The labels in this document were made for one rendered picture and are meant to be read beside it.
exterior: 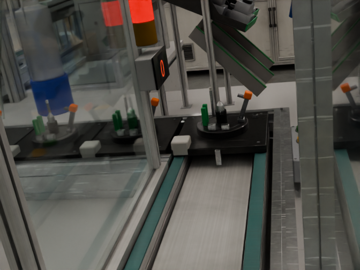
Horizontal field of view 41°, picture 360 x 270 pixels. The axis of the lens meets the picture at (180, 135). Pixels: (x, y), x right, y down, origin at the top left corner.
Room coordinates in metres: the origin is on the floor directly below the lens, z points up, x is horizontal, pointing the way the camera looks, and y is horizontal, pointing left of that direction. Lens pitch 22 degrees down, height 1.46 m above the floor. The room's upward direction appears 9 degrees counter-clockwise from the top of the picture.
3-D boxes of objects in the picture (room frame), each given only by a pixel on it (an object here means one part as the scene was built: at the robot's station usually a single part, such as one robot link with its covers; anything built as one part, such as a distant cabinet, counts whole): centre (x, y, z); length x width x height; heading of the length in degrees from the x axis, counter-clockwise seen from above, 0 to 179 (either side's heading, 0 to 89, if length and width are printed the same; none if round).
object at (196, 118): (1.21, -0.12, 0.96); 0.24 x 0.24 x 0.02; 76
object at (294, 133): (1.08, -0.31, 0.93); 0.21 x 0.07 x 0.06; 166
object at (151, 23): (1.06, 0.04, 1.28); 0.05 x 0.05 x 0.05
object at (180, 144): (1.14, 0.00, 0.97); 0.05 x 0.05 x 0.04; 76
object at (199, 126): (1.21, -0.12, 0.98); 0.14 x 0.14 x 0.02
